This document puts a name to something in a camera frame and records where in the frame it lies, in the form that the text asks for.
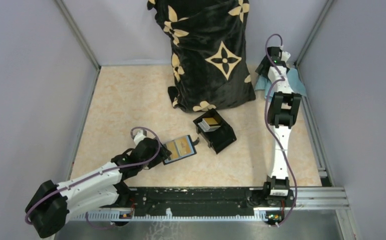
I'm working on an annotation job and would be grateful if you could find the aluminium frame rail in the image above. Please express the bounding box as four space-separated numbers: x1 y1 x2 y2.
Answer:
48 186 350 223

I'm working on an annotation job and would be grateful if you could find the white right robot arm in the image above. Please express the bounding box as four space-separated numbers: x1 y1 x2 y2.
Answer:
255 46 301 206

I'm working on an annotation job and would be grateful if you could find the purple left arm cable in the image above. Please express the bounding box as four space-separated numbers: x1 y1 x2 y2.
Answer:
24 126 162 230

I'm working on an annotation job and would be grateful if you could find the black floral plush blanket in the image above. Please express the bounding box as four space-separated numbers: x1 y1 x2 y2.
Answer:
147 0 255 113

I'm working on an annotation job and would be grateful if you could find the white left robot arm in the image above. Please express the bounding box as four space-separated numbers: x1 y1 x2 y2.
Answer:
25 137 171 239

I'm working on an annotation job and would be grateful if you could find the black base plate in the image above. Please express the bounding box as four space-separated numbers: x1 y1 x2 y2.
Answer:
106 187 293 217

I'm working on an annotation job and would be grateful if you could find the light blue cloth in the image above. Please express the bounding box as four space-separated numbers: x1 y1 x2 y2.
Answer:
254 65 306 100

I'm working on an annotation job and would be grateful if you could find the gold credit card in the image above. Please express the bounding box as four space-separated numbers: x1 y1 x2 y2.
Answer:
175 136 193 157
165 141 180 163

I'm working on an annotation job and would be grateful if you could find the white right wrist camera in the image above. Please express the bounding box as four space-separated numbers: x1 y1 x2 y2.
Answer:
280 49 291 62

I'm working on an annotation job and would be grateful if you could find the black plastic card box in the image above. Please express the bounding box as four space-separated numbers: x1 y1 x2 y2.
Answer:
193 109 237 154

